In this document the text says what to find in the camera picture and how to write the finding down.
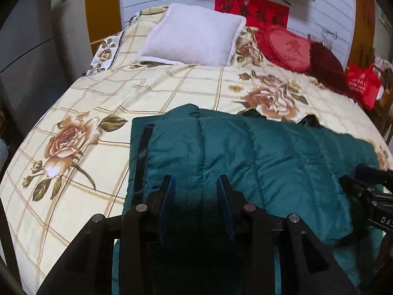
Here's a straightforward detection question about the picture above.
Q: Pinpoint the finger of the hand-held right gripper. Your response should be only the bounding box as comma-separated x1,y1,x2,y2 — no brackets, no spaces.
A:
356,164,393,185
339,175,384,212

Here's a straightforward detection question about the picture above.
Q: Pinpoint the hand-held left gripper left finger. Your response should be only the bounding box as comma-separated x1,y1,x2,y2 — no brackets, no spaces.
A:
37,175,176,295

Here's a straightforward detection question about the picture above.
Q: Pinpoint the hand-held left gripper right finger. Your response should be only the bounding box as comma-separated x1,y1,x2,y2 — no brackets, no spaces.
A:
217,175,360,295

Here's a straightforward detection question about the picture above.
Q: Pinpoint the green puffer jacket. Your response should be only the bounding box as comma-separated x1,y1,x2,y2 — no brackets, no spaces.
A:
112,104,386,295

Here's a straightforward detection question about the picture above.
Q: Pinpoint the wooden chair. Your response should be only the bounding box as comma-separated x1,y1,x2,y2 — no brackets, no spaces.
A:
367,57,393,145

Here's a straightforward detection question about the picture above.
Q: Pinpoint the red shopping bag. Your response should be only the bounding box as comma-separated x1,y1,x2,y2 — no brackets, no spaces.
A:
346,64,383,109

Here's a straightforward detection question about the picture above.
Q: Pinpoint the dark red cushion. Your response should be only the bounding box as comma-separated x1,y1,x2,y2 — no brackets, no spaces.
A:
309,41,358,99

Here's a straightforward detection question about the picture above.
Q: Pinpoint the bed with floral checked sheet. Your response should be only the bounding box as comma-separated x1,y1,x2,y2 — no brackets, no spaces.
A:
0,4,393,295

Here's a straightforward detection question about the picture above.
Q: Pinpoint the red heart-shaped cushion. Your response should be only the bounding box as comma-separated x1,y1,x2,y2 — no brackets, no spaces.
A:
254,25,314,74

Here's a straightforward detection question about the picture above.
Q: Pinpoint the wooden door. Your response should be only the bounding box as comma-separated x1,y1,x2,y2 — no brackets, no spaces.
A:
350,0,377,65
84,0,123,46

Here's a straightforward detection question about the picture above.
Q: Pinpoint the white pillow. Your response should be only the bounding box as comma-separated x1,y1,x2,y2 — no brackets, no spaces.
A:
135,3,247,67

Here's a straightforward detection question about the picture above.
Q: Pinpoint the grey wardrobe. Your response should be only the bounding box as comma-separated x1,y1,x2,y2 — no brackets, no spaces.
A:
0,0,70,123

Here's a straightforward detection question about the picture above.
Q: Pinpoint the red wall banner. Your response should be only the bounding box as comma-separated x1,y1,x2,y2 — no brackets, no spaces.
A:
215,0,289,30

